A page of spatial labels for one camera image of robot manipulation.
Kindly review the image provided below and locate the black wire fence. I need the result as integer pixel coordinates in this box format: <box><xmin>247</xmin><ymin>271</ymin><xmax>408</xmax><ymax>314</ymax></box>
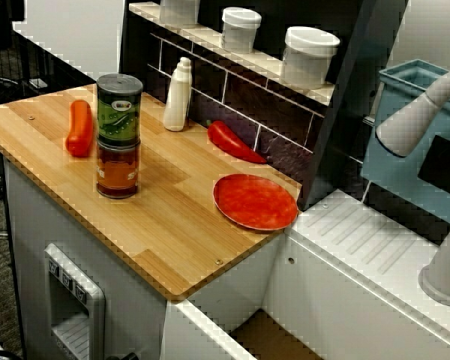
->
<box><xmin>0</xmin><ymin>28</ymin><xmax>98</xmax><ymax>110</ymax></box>

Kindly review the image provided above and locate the black flat panel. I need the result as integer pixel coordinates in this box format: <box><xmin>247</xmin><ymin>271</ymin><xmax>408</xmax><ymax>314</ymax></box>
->
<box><xmin>418</xmin><ymin>134</ymin><xmax>450</xmax><ymax>196</ymax></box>

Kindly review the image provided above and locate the white sink with drainboard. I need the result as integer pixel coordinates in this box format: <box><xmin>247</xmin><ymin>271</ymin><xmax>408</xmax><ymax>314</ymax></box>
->
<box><xmin>160</xmin><ymin>189</ymin><xmax>450</xmax><ymax>360</ymax></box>

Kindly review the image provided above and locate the red toy pepper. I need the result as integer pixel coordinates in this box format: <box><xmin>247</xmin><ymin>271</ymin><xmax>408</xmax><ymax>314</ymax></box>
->
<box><xmin>205</xmin><ymin>119</ymin><xmax>268</xmax><ymax>165</ymax></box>

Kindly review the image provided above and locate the green pickle can grey lid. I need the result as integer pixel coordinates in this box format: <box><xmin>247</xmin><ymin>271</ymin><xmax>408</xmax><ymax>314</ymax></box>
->
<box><xmin>96</xmin><ymin>73</ymin><xmax>144</xmax><ymax>148</ymax></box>

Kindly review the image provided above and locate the white plastic squeeze bottle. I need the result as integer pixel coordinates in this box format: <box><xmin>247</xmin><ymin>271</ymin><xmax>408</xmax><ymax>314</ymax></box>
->
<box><xmin>162</xmin><ymin>56</ymin><xmax>193</xmax><ymax>132</ymax></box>

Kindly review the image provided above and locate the dark tiled backsplash unit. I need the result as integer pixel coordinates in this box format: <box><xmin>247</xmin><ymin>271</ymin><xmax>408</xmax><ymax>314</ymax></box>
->
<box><xmin>116</xmin><ymin>0</ymin><xmax>410</xmax><ymax>211</ymax></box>

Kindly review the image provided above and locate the red round plate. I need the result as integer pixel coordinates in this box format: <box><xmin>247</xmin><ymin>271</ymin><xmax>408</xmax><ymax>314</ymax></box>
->
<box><xmin>212</xmin><ymin>173</ymin><xmax>299</xmax><ymax>231</ymax></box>

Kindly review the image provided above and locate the grey appliance control panel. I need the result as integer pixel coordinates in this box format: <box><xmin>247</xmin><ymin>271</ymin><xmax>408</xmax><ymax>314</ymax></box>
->
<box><xmin>43</xmin><ymin>242</ymin><xmax>107</xmax><ymax>360</ymax></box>

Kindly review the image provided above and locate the large white lidded jar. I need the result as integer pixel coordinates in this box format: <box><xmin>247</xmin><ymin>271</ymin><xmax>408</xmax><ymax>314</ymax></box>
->
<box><xmin>279</xmin><ymin>25</ymin><xmax>341</xmax><ymax>90</ymax></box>

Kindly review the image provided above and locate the orange toy sausage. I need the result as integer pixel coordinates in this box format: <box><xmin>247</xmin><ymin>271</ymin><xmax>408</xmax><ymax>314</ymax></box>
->
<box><xmin>65</xmin><ymin>99</ymin><xmax>95</xmax><ymax>158</ymax></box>

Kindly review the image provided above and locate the small white lidded jar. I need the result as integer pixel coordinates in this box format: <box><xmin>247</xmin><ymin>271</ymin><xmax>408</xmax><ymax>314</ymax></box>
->
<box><xmin>220</xmin><ymin>6</ymin><xmax>263</xmax><ymax>55</ymax></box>

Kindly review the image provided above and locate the teal plastic bin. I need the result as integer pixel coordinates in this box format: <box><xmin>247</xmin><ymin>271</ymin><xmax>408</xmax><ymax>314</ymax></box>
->
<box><xmin>361</xmin><ymin>58</ymin><xmax>450</xmax><ymax>224</ymax></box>

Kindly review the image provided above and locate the grey toy faucet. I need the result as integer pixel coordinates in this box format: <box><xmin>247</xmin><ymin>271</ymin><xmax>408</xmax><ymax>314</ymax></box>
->
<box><xmin>375</xmin><ymin>66</ymin><xmax>450</xmax><ymax>308</ymax></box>

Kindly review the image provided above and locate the white toy kitchen cabinet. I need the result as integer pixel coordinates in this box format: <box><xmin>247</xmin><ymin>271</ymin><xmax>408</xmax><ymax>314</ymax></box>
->
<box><xmin>2</xmin><ymin>155</ymin><xmax>286</xmax><ymax>360</ymax></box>

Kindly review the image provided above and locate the cream wooden shelf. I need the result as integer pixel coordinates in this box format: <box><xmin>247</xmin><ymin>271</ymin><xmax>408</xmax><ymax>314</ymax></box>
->
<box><xmin>129</xmin><ymin>1</ymin><xmax>337</xmax><ymax>106</ymax></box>

